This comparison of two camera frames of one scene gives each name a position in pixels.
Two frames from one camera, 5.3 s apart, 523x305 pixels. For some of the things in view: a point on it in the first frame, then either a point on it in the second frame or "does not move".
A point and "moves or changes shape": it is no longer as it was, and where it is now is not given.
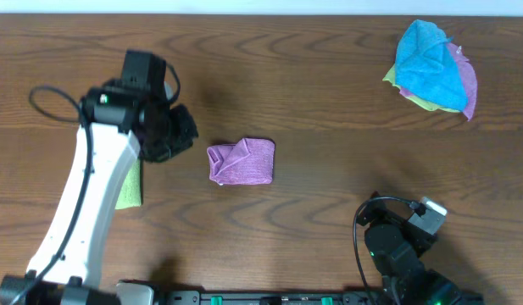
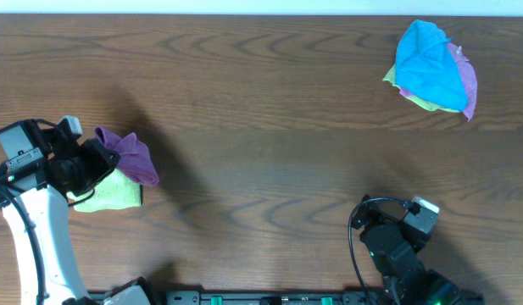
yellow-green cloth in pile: [391, 77] does not move
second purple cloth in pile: [468, 75] does not move
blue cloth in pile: [425, 68] does not move
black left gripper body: [176, 132] to [102, 157]
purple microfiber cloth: [251, 161] moves or changes shape
